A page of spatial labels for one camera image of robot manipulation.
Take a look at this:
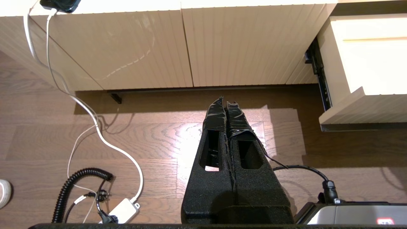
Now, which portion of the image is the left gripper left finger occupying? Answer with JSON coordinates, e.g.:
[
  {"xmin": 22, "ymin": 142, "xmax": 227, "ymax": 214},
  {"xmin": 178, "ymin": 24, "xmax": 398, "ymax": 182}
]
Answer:
[{"xmin": 181, "ymin": 96, "xmax": 237, "ymax": 225}]

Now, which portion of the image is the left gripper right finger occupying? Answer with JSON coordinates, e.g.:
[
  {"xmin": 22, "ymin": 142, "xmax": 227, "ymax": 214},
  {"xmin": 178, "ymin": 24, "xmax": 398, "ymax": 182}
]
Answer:
[{"xmin": 225, "ymin": 101, "xmax": 294, "ymax": 225}]

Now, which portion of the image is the cream ribbed drawer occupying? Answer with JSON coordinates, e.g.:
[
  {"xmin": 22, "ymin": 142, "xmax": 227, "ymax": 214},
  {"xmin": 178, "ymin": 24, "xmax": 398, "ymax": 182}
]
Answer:
[{"xmin": 316, "ymin": 14, "xmax": 407, "ymax": 132}]

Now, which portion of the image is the grey robot base panel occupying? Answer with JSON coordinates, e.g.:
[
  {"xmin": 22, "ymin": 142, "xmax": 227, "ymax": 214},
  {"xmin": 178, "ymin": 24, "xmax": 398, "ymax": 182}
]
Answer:
[{"xmin": 294, "ymin": 201, "xmax": 407, "ymax": 225}]

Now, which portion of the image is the cream tv cabinet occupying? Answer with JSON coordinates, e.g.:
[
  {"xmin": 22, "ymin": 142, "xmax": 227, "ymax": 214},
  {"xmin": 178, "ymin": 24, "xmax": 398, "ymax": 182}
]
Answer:
[{"xmin": 0, "ymin": 0, "xmax": 338, "ymax": 105}]

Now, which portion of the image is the white power adapter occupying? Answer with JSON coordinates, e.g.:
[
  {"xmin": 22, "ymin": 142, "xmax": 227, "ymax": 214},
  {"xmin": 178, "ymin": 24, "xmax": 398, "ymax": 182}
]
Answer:
[{"xmin": 107, "ymin": 198, "xmax": 141, "ymax": 224}]

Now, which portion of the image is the cream ribbed cabinet door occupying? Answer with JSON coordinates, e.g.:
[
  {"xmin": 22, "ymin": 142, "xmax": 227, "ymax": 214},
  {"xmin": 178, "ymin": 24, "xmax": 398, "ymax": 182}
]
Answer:
[{"xmin": 181, "ymin": 3, "xmax": 337, "ymax": 87}]

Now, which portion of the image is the cream scratched cabinet door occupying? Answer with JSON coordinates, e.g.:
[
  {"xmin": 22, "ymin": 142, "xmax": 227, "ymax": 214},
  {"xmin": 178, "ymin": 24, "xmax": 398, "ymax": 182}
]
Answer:
[{"xmin": 30, "ymin": 9, "xmax": 194, "ymax": 91}]

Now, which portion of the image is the white sneaker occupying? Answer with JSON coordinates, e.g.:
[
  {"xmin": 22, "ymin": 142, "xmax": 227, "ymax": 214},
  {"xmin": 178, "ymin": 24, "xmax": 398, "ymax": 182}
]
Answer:
[{"xmin": 0, "ymin": 179, "xmax": 12, "ymax": 209}]

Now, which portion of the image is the black smartphone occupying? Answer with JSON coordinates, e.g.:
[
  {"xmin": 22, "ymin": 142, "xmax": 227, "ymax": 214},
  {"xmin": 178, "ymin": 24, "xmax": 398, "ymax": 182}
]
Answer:
[{"xmin": 40, "ymin": 0, "xmax": 82, "ymax": 14}]

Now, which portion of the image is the thick white power cable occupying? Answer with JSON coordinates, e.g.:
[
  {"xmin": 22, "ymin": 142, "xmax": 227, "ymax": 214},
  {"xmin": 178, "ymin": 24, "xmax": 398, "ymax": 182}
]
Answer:
[{"xmin": 24, "ymin": 0, "xmax": 144, "ymax": 204}]

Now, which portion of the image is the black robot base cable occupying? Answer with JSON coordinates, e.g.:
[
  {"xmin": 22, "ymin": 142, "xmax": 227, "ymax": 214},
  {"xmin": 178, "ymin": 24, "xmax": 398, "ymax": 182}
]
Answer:
[{"xmin": 273, "ymin": 165, "xmax": 340, "ymax": 204}]

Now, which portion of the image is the thin black plug cable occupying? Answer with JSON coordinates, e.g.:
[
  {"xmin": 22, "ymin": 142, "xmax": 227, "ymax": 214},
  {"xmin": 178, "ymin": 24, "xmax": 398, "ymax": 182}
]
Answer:
[{"xmin": 64, "ymin": 180, "xmax": 119, "ymax": 224}]

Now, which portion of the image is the black drawer slide rail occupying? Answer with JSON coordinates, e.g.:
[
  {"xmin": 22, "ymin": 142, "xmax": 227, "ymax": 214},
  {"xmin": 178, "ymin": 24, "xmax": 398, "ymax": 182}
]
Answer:
[{"xmin": 304, "ymin": 38, "xmax": 333, "ymax": 112}]

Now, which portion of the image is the black coiled cable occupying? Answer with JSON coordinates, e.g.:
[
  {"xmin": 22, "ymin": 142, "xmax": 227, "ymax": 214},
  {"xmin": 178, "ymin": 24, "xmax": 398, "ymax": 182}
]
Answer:
[{"xmin": 52, "ymin": 168, "xmax": 114, "ymax": 224}]

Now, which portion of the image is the thin white charging cable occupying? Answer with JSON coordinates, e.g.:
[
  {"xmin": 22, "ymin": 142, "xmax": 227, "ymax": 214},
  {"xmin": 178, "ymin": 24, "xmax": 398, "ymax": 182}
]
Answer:
[{"xmin": 46, "ymin": 9, "xmax": 107, "ymax": 224}]

